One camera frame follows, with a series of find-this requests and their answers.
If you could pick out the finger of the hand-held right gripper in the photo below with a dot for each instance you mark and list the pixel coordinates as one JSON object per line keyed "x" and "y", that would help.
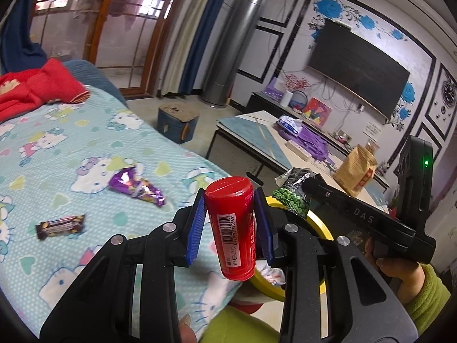
{"x": 323, "y": 190}

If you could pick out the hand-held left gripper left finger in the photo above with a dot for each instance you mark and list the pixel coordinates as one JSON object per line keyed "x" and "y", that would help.
{"x": 196, "y": 228}

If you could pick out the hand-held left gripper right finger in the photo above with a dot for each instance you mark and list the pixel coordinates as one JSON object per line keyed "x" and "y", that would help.
{"x": 262, "y": 228}

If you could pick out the green pea snack packet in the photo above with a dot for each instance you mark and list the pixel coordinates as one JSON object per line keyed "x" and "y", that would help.
{"x": 292, "y": 196}

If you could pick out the red plastic canister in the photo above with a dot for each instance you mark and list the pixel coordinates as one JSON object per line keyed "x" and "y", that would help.
{"x": 232, "y": 221}

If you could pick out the yellow trash bin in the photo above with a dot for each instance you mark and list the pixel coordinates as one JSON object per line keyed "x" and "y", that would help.
{"x": 323, "y": 227}

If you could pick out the white barcode plastic wrapper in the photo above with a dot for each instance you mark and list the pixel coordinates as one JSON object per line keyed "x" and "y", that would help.
{"x": 271, "y": 275}

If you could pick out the person's right forearm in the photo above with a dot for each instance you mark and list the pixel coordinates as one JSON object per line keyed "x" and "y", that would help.
{"x": 428, "y": 300}

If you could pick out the person's right hand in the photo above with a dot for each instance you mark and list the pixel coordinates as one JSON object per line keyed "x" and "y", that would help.
{"x": 396, "y": 271}

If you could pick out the person's left hand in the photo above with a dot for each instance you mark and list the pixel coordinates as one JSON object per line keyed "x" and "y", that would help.
{"x": 187, "y": 330}

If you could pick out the brown paper bag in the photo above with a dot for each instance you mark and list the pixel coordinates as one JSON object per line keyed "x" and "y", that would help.
{"x": 353, "y": 171}

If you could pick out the blue white plastic packet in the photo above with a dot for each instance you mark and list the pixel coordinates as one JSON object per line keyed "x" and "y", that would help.
{"x": 290, "y": 124}

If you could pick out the purple candy wrapper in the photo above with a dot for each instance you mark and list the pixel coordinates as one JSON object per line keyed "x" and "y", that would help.
{"x": 132, "y": 184}

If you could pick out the white paper sign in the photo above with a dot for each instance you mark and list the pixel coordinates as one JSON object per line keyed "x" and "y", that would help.
{"x": 372, "y": 128}

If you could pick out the colourful picture board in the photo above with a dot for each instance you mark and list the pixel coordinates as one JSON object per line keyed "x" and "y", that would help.
{"x": 317, "y": 111}

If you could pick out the round table mirror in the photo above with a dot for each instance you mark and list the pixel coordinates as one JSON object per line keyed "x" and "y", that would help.
{"x": 299, "y": 102}

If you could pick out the coffee table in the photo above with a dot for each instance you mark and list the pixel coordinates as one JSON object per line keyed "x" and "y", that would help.
{"x": 250, "y": 128}

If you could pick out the white cup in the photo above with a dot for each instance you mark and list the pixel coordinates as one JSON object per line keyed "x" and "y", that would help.
{"x": 286, "y": 99}

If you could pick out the green jacket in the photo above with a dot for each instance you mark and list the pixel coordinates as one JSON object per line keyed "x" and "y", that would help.
{"x": 242, "y": 325}

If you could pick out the blue storage stool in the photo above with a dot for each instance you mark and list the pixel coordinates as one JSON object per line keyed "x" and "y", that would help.
{"x": 175, "y": 125}

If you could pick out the dark television stand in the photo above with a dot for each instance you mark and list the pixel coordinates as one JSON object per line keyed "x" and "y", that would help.
{"x": 260, "y": 102}

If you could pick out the purple tissue box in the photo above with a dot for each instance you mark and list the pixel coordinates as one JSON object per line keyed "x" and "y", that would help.
{"x": 275, "y": 91}

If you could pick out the pink flower decoration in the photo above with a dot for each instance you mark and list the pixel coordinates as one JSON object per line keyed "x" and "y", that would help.
{"x": 296, "y": 82}

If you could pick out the brown chocolate bar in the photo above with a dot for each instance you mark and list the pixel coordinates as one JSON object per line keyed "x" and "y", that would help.
{"x": 60, "y": 225}

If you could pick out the cartoon cat printed bedsheet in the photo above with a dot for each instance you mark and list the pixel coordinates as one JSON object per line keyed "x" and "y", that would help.
{"x": 89, "y": 132}

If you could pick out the silver tower air conditioner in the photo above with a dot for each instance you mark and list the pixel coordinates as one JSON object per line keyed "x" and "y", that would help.
{"x": 232, "y": 43}

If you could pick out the blue and white curtain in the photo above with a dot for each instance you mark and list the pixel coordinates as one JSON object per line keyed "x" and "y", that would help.
{"x": 200, "y": 25}

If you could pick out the wooden framed glass door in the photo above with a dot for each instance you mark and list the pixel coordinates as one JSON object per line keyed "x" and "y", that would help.
{"x": 107, "y": 43}

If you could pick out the red blanket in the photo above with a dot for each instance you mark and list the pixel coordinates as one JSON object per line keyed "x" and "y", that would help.
{"x": 35, "y": 89}

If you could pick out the navy blue garment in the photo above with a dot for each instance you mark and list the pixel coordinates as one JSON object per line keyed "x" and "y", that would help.
{"x": 18, "y": 43}

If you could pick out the black wall television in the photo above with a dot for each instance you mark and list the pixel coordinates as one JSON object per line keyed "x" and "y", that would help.
{"x": 357, "y": 68}

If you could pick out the black wall clock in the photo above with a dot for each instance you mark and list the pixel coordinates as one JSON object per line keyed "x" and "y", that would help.
{"x": 449, "y": 93}

